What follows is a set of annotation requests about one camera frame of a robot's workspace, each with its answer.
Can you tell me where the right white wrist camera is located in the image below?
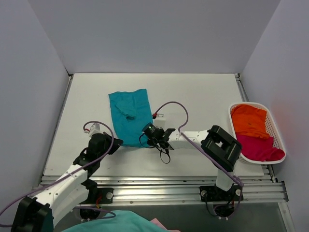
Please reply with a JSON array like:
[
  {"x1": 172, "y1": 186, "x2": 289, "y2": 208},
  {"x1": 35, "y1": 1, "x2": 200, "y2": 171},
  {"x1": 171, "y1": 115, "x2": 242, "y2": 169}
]
[{"x1": 152, "y1": 113, "x2": 166, "y2": 129}]

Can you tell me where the light green cloth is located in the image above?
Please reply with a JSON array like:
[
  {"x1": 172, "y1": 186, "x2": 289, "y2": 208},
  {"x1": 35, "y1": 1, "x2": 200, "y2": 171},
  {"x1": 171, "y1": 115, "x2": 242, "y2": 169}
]
[{"x1": 64, "y1": 210, "x2": 167, "y2": 232}]

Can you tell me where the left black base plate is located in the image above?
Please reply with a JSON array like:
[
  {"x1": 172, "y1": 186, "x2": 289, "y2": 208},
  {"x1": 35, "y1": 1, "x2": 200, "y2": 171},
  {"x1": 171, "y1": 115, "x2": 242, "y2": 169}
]
[{"x1": 88, "y1": 188, "x2": 114, "y2": 204}]

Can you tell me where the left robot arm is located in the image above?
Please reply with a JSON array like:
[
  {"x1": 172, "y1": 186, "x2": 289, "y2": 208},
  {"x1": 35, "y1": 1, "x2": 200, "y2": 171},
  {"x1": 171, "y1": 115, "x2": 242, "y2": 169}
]
[{"x1": 11, "y1": 132, "x2": 123, "y2": 232}]

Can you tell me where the purple cable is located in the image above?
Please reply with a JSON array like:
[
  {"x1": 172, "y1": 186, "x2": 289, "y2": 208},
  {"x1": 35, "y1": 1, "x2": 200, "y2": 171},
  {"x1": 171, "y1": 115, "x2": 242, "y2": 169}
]
[
  {"x1": 0, "y1": 120, "x2": 116, "y2": 228},
  {"x1": 154, "y1": 101, "x2": 244, "y2": 218}
]

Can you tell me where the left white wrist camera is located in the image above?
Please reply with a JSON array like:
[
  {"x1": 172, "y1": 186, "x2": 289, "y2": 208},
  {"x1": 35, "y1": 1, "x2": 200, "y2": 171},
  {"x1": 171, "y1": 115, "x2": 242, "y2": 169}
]
[{"x1": 84, "y1": 123, "x2": 101, "y2": 137}]

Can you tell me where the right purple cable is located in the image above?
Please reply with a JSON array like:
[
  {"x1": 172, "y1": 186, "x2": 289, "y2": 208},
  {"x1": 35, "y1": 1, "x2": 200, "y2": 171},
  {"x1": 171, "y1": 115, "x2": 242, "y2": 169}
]
[{"x1": 154, "y1": 101, "x2": 244, "y2": 218}]

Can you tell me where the magenta t-shirt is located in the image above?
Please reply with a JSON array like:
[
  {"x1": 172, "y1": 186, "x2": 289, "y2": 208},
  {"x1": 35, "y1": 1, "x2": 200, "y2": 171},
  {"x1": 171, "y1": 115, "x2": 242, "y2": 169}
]
[{"x1": 236, "y1": 133, "x2": 285, "y2": 162}]

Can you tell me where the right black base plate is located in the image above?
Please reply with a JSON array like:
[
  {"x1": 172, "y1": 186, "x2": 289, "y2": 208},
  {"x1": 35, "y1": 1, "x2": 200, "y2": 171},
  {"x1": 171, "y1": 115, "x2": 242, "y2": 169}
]
[{"x1": 199, "y1": 185, "x2": 243, "y2": 202}]

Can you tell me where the aluminium rail frame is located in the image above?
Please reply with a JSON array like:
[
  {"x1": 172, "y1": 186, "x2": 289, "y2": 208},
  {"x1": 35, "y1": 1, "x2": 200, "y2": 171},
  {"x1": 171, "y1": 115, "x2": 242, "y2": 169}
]
[{"x1": 26, "y1": 175, "x2": 289, "y2": 207}]

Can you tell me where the orange t-shirt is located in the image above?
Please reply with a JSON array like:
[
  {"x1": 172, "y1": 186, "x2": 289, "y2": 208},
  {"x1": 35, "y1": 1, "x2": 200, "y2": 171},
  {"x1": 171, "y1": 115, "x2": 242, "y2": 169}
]
[{"x1": 230, "y1": 104, "x2": 270, "y2": 139}]

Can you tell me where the pink cloth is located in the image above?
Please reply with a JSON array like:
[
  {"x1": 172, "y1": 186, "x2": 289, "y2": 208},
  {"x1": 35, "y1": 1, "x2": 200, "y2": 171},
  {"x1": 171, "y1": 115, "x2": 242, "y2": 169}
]
[{"x1": 150, "y1": 218, "x2": 167, "y2": 231}]

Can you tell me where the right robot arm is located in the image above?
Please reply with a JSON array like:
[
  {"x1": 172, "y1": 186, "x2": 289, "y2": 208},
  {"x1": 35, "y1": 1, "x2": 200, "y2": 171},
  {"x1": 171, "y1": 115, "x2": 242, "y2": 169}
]
[{"x1": 142, "y1": 123, "x2": 244, "y2": 200}]

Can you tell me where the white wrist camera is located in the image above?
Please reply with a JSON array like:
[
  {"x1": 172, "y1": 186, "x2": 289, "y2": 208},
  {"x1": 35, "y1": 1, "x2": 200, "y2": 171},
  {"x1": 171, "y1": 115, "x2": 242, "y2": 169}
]
[
  {"x1": 152, "y1": 113, "x2": 166, "y2": 129},
  {"x1": 84, "y1": 123, "x2": 101, "y2": 137}
]

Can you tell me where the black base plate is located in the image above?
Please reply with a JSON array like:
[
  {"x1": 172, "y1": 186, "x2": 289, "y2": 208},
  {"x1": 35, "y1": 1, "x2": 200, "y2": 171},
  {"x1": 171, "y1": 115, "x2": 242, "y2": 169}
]
[
  {"x1": 88, "y1": 188, "x2": 114, "y2": 204},
  {"x1": 199, "y1": 185, "x2": 243, "y2": 202}
]

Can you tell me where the teal t-shirt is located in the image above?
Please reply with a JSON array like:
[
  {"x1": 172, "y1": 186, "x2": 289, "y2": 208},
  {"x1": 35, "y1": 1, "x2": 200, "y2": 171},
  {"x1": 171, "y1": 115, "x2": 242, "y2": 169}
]
[{"x1": 109, "y1": 89, "x2": 153, "y2": 148}]

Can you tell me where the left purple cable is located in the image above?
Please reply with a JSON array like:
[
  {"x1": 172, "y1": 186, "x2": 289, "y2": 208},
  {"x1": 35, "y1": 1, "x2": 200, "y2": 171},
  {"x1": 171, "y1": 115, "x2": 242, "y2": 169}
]
[{"x1": 0, "y1": 120, "x2": 116, "y2": 228}]

